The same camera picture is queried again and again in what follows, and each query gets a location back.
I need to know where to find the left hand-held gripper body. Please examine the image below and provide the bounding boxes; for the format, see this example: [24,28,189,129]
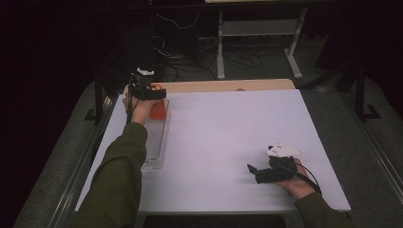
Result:
[129,67,155,101]

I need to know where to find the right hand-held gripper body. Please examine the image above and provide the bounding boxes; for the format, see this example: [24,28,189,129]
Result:
[256,142,304,184]

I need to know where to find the orange phone case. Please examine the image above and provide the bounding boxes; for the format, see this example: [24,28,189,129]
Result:
[148,84,168,121]

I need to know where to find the clear plastic tray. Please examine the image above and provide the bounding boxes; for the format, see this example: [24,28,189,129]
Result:
[141,99,172,170]

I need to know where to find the person's left hand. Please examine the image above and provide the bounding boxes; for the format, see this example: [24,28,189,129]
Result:
[123,94,160,125]

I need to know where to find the person's right hand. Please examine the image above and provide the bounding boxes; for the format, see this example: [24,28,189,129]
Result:
[281,159,317,200]

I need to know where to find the black metal stand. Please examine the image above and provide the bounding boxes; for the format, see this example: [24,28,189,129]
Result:
[84,75,112,126]
[355,63,383,123]

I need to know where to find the light wooden table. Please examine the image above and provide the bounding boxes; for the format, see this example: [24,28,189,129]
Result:
[123,78,297,95]

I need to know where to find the left hand-held gripper black cable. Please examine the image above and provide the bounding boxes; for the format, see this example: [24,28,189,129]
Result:
[125,80,141,124]

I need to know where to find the hand-held gripper black cable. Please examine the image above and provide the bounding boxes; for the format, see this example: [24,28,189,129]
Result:
[294,162,322,194]
[125,80,141,124]

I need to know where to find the right hand-held gripper black cable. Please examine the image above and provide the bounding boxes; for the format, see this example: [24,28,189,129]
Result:
[294,162,322,194]

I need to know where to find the black floor cables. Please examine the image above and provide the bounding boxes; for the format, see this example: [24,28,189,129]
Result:
[163,47,264,81]

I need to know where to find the white hanging cable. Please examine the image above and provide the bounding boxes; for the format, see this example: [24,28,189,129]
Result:
[155,10,202,31]

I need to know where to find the metal floor rail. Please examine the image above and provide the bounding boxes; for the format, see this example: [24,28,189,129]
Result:
[345,94,403,199]
[47,94,119,228]

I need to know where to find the white metal desk frame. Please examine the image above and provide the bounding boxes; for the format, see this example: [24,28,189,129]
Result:
[217,8,308,80]

